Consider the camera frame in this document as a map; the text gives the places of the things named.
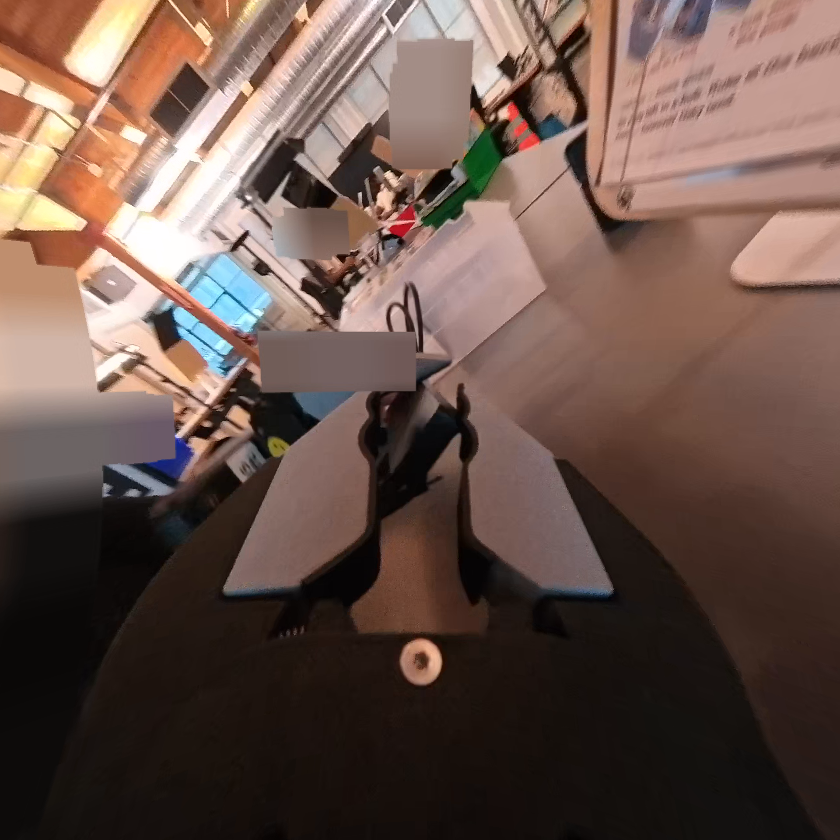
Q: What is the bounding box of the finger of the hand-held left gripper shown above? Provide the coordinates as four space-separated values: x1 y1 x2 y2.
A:
295 354 454 424
382 390 455 481

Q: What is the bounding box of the silver ventilation duct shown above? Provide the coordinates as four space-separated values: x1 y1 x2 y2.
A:
131 0 401 221

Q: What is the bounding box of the blue plastic bin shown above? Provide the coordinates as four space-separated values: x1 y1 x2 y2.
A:
105 446 193 488

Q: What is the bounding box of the clear plastic bin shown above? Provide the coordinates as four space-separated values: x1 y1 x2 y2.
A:
341 199 549 358

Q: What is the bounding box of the black usb hub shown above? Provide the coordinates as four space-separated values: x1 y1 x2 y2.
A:
375 420 462 519

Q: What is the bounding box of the green plastic bin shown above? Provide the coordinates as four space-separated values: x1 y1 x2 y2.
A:
420 128 505 228

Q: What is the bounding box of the orange traffic cone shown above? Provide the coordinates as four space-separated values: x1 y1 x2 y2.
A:
508 104 547 151

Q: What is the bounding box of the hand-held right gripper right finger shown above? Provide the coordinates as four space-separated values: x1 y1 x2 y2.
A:
455 386 616 603

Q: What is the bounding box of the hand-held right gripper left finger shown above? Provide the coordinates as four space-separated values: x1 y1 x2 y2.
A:
223 392 383 601

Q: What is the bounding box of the laminated instruction sheet on stand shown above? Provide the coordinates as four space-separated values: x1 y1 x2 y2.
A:
586 0 840 221

